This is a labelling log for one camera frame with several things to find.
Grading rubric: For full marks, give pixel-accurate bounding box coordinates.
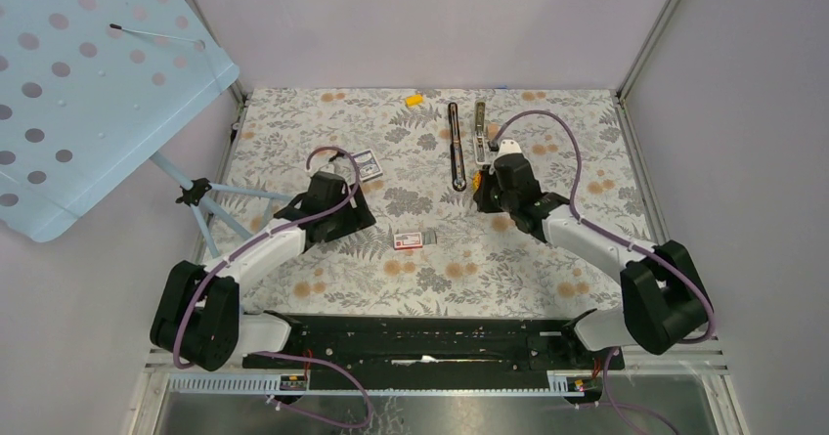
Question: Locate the yellow butterfly toy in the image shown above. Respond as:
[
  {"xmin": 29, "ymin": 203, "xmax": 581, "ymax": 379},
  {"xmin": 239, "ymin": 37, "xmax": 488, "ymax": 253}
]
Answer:
[{"xmin": 472, "ymin": 171, "xmax": 483, "ymax": 191}]

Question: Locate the purple cable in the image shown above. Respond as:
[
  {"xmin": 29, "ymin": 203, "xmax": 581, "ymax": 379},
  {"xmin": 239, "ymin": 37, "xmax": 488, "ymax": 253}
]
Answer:
[
  {"xmin": 491, "ymin": 109, "xmax": 717, "ymax": 435},
  {"xmin": 171, "ymin": 146, "xmax": 375, "ymax": 431}
]

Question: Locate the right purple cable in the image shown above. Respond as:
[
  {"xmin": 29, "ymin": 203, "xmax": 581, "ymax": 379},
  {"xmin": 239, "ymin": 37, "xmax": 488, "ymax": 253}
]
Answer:
[{"xmin": 491, "ymin": 109, "xmax": 717, "ymax": 435}]

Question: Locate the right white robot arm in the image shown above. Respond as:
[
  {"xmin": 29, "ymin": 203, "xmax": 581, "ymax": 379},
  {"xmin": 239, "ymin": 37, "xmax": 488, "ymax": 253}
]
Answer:
[{"xmin": 473, "ymin": 139, "xmax": 713, "ymax": 369}]

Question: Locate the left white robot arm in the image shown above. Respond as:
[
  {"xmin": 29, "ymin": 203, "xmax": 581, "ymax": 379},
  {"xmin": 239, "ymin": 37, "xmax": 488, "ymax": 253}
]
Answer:
[{"xmin": 150, "ymin": 172, "xmax": 375, "ymax": 371}]

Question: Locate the yellow small block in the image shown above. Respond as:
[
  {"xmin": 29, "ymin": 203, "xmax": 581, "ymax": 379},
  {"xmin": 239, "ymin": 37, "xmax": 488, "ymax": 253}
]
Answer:
[{"xmin": 405, "ymin": 94, "xmax": 423, "ymax": 108}]

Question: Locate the blue playing card box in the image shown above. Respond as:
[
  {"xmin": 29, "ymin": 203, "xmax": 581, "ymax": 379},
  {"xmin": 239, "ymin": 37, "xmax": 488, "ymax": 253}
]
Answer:
[{"xmin": 353, "ymin": 150, "xmax": 383, "ymax": 183}]

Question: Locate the blue perforated stand panel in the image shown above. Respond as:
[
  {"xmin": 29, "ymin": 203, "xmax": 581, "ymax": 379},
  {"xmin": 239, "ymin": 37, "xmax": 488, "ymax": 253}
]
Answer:
[{"xmin": 1, "ymin": 0, "xmax": 240, "ymax": 242}]

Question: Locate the white beige stapler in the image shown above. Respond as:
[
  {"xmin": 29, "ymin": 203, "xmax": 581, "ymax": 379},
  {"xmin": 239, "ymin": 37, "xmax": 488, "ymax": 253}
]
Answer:
[{"xmin": 473, "ymin": 101, "xmax": 487, "ymax": 165}]

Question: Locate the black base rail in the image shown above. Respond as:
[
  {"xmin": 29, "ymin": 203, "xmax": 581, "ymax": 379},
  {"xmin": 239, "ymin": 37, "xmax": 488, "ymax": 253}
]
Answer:
[{"xmin": 242, "ymin": 315, "xmax": 607, "ymax": 391}]

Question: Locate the floral table mat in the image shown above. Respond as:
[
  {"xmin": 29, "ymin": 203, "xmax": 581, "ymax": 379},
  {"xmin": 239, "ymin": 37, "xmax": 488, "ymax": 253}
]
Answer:
[{"xmin": 230, "ymin": 88, "xmax": 650, "ymax": 318}]

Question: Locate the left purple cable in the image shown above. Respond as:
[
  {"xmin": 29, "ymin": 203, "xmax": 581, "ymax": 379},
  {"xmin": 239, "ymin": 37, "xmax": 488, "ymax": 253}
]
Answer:
[{"xmin": 171, "ymin": 146, "xmax": 375, "ymax": 431}]

